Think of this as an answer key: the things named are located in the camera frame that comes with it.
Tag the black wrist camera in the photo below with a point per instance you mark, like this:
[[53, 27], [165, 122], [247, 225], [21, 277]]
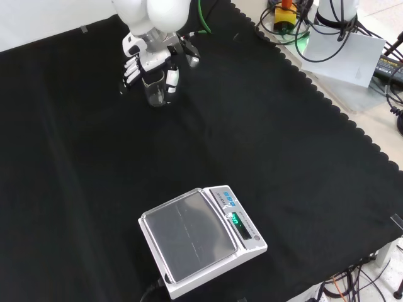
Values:
[[190, 52]]

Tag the white table leg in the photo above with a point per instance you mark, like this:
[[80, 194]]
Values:
[[384, 253]]

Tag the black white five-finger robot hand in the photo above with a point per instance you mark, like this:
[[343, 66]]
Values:
[[151, 59]]

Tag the clear tape piece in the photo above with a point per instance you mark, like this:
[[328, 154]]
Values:
[[84, 29], [397, 221], [236, 36]]

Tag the black bench cloth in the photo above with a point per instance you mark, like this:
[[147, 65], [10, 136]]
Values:
[[94, 173]]

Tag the black power adapter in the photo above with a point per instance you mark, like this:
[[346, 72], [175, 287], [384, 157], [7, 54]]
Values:
[[388, 67]]

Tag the white electronic balance steel pan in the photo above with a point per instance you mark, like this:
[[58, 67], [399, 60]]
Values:
[[192, 232]]

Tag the clear glass beaker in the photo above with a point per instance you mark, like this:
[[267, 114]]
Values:
[[155, 94]]

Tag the yellow stop button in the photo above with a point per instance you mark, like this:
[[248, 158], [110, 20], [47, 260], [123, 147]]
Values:
[[285, 19]]

